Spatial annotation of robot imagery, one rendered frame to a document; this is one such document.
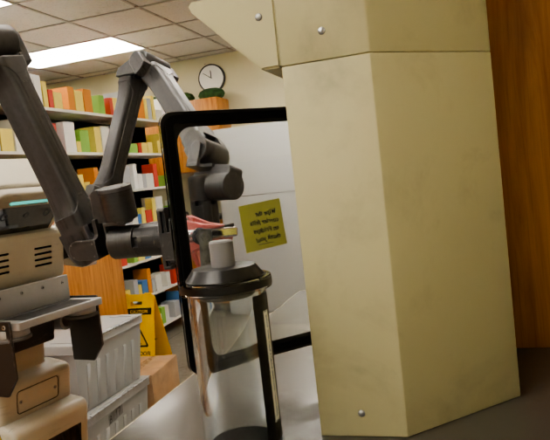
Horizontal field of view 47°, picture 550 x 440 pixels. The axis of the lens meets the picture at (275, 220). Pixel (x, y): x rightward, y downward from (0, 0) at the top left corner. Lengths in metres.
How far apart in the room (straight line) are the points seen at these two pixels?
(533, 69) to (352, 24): 0.44
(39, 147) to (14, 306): 0.48
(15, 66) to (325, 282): 0.66
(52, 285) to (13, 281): 0.09
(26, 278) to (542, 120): 1.13
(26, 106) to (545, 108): 0.86
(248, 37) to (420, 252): 0.34
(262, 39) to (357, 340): 0.39
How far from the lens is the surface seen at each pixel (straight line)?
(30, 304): 1.54
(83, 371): 3.00
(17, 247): 1.53
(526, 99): 1.14
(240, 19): 0.83
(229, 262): 0.73
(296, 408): 0.96
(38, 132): 1.14
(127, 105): 1.65
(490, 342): 0.90
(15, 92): 1.16
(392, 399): 0.82
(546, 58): 1.15
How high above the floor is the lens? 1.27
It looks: 4 degrees down
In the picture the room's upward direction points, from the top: 6 degrees counter-clockwise
